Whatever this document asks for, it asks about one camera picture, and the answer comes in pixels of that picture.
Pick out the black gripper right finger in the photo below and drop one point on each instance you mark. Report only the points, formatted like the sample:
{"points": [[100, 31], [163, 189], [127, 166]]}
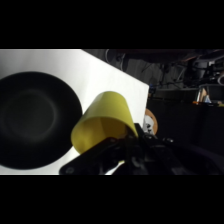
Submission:
{"points": [[156, 156]]}

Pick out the yellow plastic cup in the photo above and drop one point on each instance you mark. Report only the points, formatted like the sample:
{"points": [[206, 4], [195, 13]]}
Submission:
{"points": [[103, 123]]}

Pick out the orange and white round disc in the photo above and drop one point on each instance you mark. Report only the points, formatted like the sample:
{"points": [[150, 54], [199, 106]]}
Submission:
{"points": [[150, 120]]}

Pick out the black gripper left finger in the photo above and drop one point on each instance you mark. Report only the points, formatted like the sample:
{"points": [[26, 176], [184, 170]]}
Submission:
{"points": [[96, 156]]}

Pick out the black bowl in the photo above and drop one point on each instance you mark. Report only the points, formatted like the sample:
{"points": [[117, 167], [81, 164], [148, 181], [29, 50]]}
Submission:
{"points": [[33, 120]]}

